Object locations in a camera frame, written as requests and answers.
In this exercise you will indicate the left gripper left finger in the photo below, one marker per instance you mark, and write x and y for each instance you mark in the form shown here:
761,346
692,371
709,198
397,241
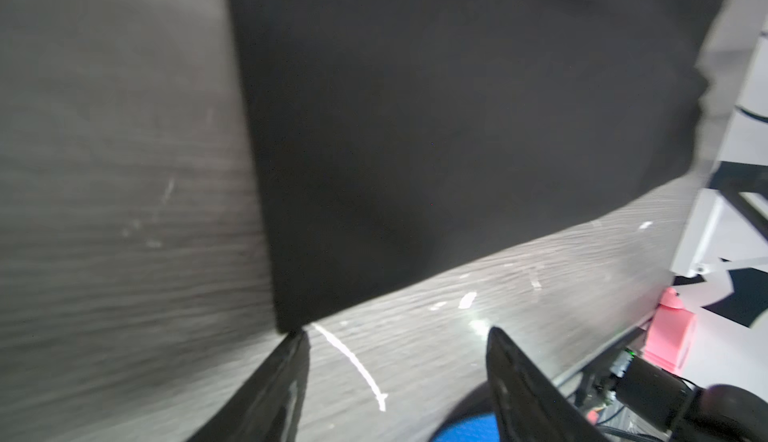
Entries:
268,406

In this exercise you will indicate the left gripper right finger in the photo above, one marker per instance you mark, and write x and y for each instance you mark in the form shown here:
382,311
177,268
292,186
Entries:
527,406

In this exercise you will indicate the black skirt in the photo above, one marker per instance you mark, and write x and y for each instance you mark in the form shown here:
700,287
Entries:
398,139

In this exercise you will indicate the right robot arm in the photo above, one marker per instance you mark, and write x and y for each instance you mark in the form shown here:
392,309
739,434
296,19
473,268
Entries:
685,411

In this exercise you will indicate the blue cloth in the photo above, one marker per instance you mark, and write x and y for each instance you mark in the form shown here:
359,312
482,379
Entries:
476,428

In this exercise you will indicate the pink alarm clock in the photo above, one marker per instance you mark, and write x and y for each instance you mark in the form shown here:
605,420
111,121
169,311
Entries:
670,334

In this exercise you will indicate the white shelf stand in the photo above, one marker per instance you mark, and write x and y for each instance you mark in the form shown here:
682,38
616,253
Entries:
734,187

